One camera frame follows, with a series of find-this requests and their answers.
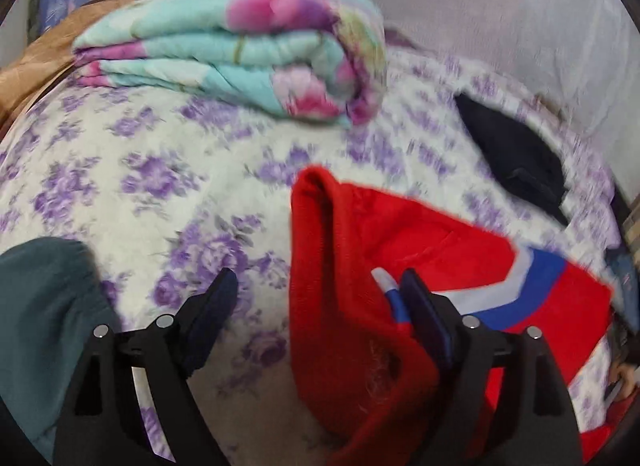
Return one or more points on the folded floral turquoise quilt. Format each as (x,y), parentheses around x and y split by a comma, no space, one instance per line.
(200,45)

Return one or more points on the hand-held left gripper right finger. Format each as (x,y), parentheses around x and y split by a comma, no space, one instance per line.
(425,318)

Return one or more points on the purple floral bed sheet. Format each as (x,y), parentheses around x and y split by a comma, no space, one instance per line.
(150,180)

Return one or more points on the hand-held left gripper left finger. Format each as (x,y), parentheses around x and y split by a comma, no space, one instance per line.
(216,313)

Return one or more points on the orange brown blanket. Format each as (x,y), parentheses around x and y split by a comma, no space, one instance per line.
(35,65)

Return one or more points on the red striped sweater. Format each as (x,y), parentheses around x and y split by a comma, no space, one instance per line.
(350,256)

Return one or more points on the blue jeans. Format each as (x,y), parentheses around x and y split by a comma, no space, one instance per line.
(622,271)

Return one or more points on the white lace cover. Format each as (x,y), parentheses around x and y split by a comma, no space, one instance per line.
(475,0)

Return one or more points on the black pants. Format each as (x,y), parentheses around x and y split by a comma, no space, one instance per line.
(515,155)

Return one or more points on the dark green garment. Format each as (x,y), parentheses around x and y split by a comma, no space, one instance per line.
(40,306)

